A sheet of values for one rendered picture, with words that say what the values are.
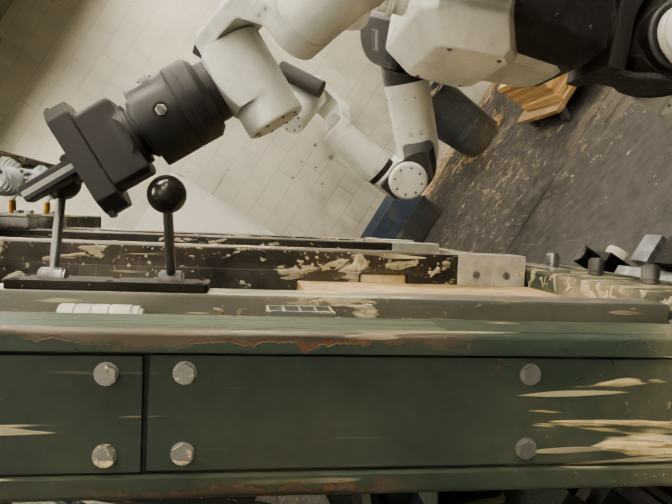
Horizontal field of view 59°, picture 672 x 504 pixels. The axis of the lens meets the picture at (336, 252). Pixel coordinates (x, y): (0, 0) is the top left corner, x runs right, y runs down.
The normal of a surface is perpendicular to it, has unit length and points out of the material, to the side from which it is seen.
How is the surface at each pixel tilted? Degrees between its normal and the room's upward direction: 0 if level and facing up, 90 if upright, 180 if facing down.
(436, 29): 82
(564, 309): 90
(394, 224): 90
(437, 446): 90
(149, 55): 90
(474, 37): 101
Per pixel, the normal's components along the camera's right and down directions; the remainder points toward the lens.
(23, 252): 0.15, 0.06
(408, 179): -0.05, 0.33
